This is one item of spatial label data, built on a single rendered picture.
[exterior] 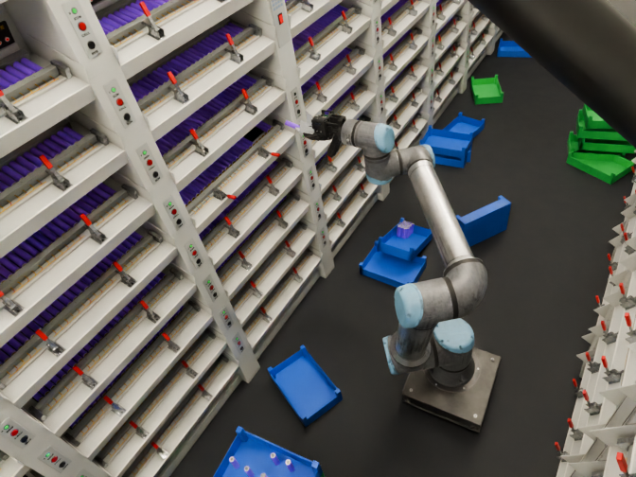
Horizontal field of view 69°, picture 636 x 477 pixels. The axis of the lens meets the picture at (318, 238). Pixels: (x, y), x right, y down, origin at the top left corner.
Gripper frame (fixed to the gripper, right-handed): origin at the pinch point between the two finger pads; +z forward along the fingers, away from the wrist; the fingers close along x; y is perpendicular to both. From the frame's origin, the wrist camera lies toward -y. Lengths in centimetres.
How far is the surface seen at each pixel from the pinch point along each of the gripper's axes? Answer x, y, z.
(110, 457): 117, -64, 19
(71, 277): 91, 8, 11
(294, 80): -15.6, 10.1, 10.8
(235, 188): 29.2, -9.6, 12.1
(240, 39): 0.5, 32.5, 16.6
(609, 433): 61, -15, -114
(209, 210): 42.5, -9.4, 12.8
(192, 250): 56, -16, 11
